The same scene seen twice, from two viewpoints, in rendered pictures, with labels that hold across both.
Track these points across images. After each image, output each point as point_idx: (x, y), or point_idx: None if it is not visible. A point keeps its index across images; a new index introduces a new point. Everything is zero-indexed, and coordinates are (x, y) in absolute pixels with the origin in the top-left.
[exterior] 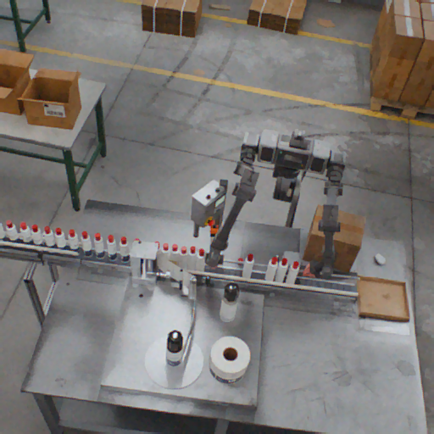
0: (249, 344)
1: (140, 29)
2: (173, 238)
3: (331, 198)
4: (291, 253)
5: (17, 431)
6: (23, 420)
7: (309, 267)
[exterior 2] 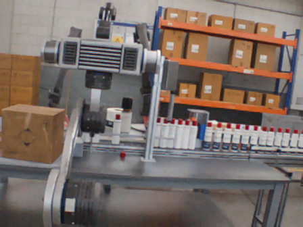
0: (105, 129)
1: None
2: (191, 165)
3: (73, 34)
4: (76, 142)
5: (223, 211)
6: (224, 213)
7: (65, 114)
